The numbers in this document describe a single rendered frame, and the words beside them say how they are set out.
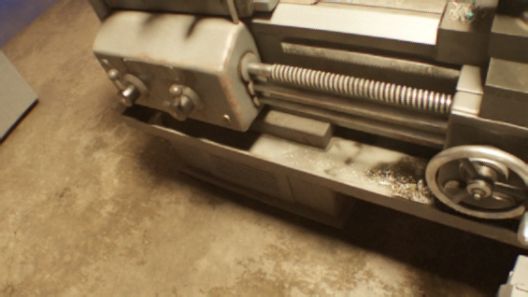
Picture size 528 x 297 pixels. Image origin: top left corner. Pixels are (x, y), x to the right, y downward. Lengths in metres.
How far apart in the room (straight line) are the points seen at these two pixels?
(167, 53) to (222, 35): 0.17
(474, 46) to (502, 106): 0.16
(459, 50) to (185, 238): 1.24
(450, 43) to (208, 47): 0.56
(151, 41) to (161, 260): 0.89
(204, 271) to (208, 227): 0.19
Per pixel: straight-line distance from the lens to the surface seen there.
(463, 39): 0.83
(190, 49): 1.05
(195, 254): 1.61
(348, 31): 0.92
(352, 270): 1.45
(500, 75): 0.73
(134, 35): 1.21
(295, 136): 1.23
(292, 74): 0.98
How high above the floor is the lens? 1.34
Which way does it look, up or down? 48 degrees down
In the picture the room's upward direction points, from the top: 20 degrees counter-clockwise
